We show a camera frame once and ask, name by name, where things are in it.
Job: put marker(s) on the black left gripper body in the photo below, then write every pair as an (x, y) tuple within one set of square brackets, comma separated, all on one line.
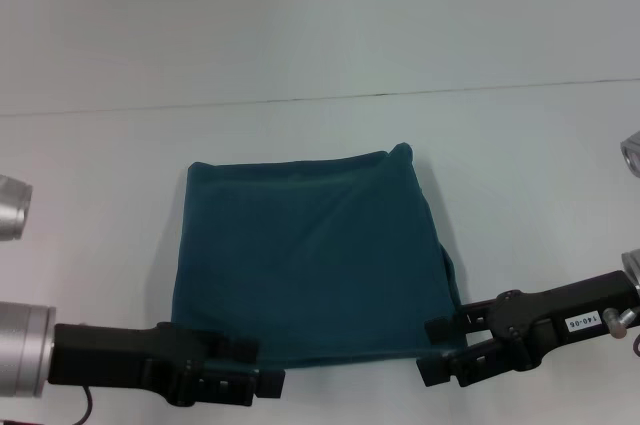
[(125, 360)]

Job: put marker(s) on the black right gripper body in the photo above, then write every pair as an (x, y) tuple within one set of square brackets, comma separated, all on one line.
[(555, 325)]

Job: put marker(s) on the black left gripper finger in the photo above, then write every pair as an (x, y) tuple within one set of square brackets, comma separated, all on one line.
[(230, 345), (235, 385)]

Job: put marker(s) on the teal blue t-shirt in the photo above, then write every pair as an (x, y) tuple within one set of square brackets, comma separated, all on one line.
[(315, 260)]

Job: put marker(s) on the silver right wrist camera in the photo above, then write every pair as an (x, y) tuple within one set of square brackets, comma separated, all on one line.
[(632, 155)]

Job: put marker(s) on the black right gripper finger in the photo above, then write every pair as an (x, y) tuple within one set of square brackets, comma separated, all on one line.
[(457, 325), (460, 367)]

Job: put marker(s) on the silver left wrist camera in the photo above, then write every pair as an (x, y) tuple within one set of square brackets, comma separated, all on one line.
[(14, 207)]

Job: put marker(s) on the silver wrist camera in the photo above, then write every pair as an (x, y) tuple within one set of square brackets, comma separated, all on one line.
[(14, 207), (632, 155)]

